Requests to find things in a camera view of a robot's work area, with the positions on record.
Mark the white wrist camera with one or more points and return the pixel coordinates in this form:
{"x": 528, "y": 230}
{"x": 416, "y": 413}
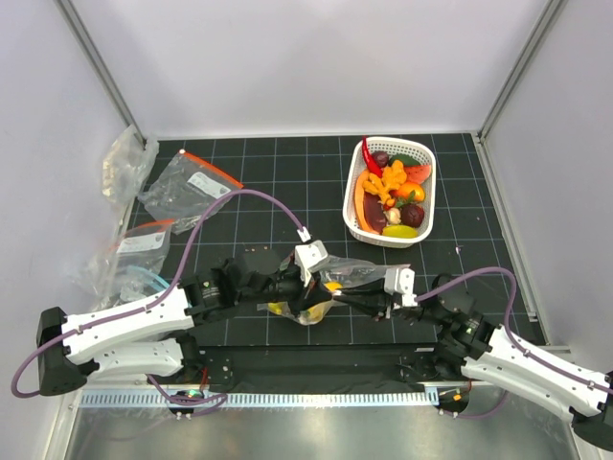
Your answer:
{"x": 399, "y": 284}
{"x": 309, "y": 257}

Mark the blue-zip clear bag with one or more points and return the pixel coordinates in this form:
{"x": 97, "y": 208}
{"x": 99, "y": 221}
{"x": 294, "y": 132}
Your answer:
{"x": 140, "y": 279}

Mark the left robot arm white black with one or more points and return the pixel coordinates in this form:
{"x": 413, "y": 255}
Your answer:
{"x": 70, "y": 343}

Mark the white perforated plastic basket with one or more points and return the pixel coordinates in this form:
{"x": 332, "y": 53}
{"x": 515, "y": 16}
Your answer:
{"x": 374, "y": 223}

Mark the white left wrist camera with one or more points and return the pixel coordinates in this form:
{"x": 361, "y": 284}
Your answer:
{"x": 309, "y": 257}

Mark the orange-zip bag lower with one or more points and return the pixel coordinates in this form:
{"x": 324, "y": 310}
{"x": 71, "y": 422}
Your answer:
{"x": 146, "y": 246}

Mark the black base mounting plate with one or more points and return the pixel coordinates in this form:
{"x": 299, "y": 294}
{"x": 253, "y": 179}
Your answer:
{"x": 315, "y": 369}

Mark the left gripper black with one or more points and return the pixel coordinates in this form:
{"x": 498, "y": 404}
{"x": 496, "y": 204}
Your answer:
{"x": 311, "y": 294}

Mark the perforated aluminium rail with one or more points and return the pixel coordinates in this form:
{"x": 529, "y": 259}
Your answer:
{"x": 150, "y": 398}

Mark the orange-zip bag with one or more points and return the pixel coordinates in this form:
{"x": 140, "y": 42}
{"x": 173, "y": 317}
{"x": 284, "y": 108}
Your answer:
{"x": 185, "y": 189}
{"x": 146, "y": 246}

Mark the yellow toy corn cob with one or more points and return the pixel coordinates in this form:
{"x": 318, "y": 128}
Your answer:
{"x": 333, "y": 286}

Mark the yellow toy banana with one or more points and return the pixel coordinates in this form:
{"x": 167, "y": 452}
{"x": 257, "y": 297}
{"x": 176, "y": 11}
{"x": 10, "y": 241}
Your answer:
{"x": 308, "y": 317}

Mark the clear pink-dotted zip bag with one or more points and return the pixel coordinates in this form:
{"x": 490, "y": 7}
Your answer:
{"x": 350, "y": 273}

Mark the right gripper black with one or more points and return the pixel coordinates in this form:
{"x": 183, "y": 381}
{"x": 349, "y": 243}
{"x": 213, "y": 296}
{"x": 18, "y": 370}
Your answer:
{"x": 370, "y": 297}

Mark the orange toy bell pepper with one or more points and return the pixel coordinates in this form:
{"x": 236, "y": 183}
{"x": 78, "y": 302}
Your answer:
{"x": 392, "y": 177}

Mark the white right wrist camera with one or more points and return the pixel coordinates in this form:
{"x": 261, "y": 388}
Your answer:
{"x": 399, "y": 284}

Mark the orange-zip bag upper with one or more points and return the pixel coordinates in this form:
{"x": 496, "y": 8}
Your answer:
{"x": 185, "y": 189}

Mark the crumpled clear bag at wall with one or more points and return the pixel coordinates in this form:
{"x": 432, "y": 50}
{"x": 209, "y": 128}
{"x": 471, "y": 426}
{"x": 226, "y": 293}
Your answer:
{"x": 126, "y": 166}

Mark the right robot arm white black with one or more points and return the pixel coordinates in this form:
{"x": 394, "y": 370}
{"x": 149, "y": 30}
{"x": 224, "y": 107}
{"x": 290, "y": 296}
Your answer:
{"x": 468, "y": 346}

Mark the dark red toy plum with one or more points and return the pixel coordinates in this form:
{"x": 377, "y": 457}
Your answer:
{"x": 412, "y": 215}

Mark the red toy chili pepper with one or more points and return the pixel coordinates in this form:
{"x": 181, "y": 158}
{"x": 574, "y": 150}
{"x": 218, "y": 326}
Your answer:
{"x": 369, "y": 160}

